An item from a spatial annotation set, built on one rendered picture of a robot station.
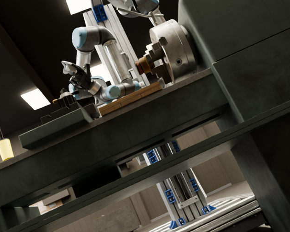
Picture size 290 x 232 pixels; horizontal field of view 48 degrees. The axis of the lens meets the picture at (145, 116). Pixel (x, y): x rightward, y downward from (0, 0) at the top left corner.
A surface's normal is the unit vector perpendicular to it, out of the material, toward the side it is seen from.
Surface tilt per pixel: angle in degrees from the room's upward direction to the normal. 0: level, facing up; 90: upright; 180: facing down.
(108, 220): 90
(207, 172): 90
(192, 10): 90
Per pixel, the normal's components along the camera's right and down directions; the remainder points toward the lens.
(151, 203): 0.02, -0.29
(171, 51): 0.06, 0.07
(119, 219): 0.22, -0.36
